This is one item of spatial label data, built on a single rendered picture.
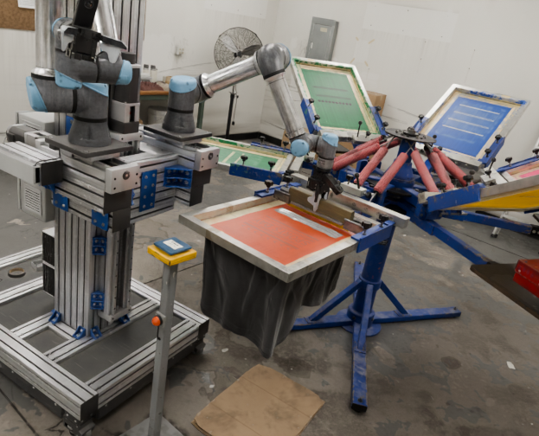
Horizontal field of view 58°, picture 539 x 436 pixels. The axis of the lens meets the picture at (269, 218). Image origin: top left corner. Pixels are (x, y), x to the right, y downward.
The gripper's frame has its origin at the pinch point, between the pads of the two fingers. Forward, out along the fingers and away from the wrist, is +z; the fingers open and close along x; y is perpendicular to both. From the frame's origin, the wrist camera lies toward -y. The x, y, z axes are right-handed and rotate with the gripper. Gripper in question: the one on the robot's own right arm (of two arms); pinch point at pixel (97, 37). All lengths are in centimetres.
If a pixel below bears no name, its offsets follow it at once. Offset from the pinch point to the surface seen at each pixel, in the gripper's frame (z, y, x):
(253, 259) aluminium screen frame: -3, 62, -68
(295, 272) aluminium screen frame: 11, 59, -76
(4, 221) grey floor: -265, 166, -26
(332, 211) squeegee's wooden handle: -25, 49, -121
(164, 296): -21, 87, -45
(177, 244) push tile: -21, 65, -46
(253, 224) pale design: -34, 61, -87
